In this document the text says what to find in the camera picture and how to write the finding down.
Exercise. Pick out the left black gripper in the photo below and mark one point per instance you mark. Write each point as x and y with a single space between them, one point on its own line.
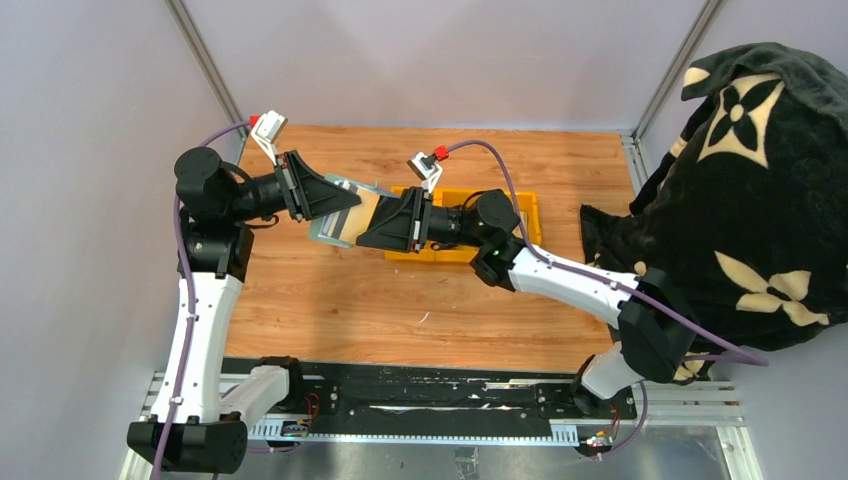
317 196

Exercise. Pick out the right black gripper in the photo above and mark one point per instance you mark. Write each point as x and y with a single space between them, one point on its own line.
406 226

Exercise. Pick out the green leather card holder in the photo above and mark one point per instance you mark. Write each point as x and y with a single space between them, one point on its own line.
342 228

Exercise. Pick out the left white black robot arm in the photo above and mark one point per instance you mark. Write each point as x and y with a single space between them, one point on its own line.
194 427

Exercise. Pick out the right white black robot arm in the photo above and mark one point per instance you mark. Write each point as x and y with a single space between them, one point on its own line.
654 325

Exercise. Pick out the middle yellow plastic bin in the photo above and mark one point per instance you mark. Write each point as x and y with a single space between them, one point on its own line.
450 198

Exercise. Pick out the right yellow plastic bin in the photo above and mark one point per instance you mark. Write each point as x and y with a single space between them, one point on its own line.
523 218

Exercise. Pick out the black floral blanket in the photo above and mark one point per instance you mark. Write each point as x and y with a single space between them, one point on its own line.
747 211

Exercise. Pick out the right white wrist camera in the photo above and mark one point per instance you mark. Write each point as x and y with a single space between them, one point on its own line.
427 168

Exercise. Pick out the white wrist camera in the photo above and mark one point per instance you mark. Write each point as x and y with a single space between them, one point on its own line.
265 129
427 168

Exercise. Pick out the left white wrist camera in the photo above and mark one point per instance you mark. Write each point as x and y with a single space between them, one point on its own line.
265 129

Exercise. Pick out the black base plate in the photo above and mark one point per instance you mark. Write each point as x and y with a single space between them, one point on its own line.
422 402

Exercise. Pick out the aluminium frame rail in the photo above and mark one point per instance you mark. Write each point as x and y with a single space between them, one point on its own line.
708 404

